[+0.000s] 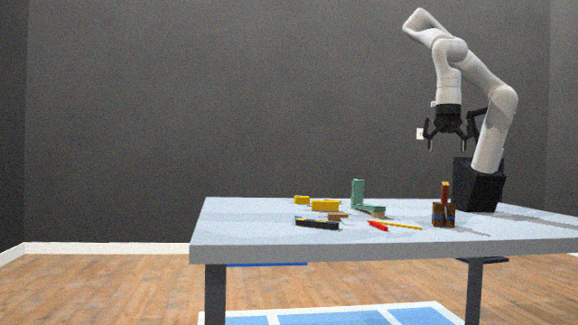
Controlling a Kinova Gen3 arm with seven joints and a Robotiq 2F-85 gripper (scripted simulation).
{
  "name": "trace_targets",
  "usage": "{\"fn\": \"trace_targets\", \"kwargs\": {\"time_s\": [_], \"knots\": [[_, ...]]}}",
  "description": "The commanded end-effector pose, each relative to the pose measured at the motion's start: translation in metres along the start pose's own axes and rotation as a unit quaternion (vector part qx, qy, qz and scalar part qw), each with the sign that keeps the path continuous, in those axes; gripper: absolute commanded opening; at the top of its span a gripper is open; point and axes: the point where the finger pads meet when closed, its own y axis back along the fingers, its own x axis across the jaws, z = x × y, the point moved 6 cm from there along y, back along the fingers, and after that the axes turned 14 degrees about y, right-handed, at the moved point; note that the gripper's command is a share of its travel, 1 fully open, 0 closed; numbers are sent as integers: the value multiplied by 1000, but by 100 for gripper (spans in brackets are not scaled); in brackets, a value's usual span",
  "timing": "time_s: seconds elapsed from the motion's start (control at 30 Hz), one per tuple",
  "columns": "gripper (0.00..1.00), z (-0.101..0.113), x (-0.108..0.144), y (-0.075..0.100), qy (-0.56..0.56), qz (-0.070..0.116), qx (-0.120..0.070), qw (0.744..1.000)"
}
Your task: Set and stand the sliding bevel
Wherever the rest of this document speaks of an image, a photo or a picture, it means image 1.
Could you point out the red rectangular bar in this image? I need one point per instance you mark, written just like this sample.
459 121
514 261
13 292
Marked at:
377 225

